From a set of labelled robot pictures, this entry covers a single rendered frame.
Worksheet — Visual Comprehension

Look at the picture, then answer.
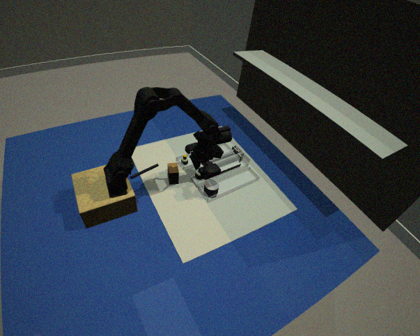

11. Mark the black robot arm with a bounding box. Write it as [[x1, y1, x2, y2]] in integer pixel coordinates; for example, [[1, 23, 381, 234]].
[[104, 87, 232, 198]]

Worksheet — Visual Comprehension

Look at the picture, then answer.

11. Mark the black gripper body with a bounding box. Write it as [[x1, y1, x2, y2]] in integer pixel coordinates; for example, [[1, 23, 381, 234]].
[[185, 142, 221, 178]]

